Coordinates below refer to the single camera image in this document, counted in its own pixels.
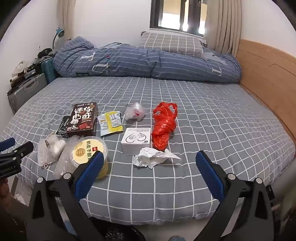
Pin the grey suitcase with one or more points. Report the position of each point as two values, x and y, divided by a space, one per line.
25 92

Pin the dark framed window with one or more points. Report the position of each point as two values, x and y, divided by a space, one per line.
157 14

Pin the grey checked pillow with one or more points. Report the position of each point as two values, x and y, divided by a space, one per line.
171 42

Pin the beige pleated curtain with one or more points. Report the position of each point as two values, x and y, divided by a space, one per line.
226 23
67 18

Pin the yellow yogurt cup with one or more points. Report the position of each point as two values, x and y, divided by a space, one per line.
82 150

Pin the dark brown snack box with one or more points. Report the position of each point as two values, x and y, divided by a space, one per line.
82 118

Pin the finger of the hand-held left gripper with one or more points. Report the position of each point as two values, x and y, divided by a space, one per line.
23 148
7 142

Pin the black bag on suitcase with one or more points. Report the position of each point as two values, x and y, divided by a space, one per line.
45 52

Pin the white earphone box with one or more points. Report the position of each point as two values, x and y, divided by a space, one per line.
135 141

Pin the small black packet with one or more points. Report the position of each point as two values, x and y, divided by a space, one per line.
63 126

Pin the blue striped quilt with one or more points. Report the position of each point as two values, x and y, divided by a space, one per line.
129 62

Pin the white rounded object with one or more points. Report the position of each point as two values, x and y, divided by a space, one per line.
20 66

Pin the grey checked bed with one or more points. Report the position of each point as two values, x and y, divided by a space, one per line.
161 185

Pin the red plastic bag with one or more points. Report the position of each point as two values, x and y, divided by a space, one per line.
163 129

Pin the wooden headboard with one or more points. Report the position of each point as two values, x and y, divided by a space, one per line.
266 69

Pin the white plastic wrapper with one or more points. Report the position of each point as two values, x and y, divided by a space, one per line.
54 144

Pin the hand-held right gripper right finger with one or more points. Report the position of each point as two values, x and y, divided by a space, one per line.
211 176

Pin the yellow and white sachet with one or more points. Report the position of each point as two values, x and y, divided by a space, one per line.
108 122

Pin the teal suitcase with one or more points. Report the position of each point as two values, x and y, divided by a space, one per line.
47 69

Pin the clear plastic wrapper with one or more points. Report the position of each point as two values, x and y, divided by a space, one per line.
135 111

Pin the blue desk lamp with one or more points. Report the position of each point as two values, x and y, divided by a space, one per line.
60 32

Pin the white tissue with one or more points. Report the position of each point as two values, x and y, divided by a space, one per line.
150 157

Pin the clear bubble plastic sheet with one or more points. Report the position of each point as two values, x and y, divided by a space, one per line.
63 160

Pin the pile of dark boxes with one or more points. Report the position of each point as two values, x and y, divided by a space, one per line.
25 75

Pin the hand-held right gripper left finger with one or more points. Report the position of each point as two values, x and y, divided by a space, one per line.
89 172

